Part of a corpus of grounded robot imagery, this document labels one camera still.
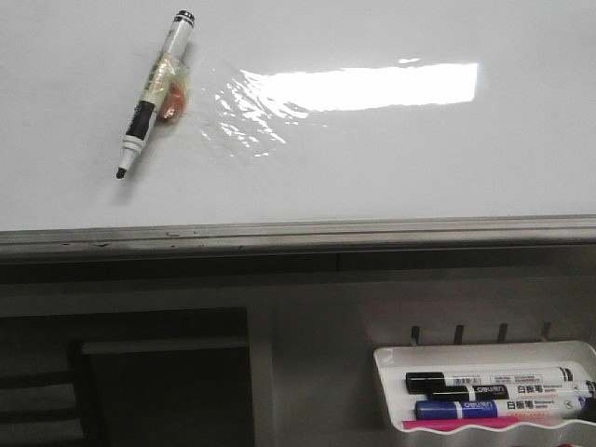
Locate white plastic marker tray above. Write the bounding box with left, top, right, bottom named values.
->
left=373, top=341, right=595, bottom=446

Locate black capped marker top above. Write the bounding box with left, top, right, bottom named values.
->
left=405, top=366, right=576, bottom=393

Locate black capped marker middle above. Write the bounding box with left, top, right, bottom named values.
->
left=427, top=380, right=595, bottom=401

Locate pink marker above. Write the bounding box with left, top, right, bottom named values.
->
left=397, top=416, right=562, bottom=432

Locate white whiteboard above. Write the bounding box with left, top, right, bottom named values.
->
left=1, top=1, right=595, bottom=260

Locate blue capped marker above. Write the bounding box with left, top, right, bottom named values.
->
left=414, top=397, right=588, bottom=420

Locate black capped marker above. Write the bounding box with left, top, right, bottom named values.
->
left=405, top=366, right=576, bottom=393
left=427, top=380, right=595, bottom=401

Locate dark chair under table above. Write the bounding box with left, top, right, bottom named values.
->
left=1, top=337, right=255, bottom=446

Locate black white whiteboard marker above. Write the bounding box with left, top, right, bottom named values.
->
left=115, top=10, right=196, bottom=179

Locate metal hook far right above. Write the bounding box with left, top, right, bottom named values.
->
left=539, top=321, right=552, bottom=343

